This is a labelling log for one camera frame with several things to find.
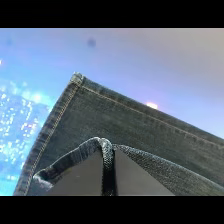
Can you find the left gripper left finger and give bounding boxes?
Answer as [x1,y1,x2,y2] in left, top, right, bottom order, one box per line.
[46,149,104,197]

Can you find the blue jeans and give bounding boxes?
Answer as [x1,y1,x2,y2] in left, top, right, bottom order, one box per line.
[13,71,224,197]

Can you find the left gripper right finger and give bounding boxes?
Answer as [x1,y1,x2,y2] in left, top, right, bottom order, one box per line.
[114,148,175,197]

